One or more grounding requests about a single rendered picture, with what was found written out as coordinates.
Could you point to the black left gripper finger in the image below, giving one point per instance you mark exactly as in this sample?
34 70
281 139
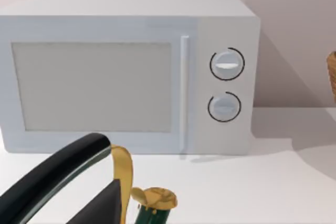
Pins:
105 205

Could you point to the dark green and gold teapot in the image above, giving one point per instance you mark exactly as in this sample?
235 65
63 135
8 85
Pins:
52 167

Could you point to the pale microwave door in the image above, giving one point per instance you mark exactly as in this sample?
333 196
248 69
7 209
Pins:
92 87

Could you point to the small pale microwave knob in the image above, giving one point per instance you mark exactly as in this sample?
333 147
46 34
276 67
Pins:
224 106

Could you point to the large pale microwave knob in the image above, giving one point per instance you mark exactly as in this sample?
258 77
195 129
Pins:
227 63

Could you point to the pale microwave oven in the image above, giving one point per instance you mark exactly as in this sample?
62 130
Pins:
225 28

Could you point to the woven wicker basket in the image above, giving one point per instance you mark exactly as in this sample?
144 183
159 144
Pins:
332 72

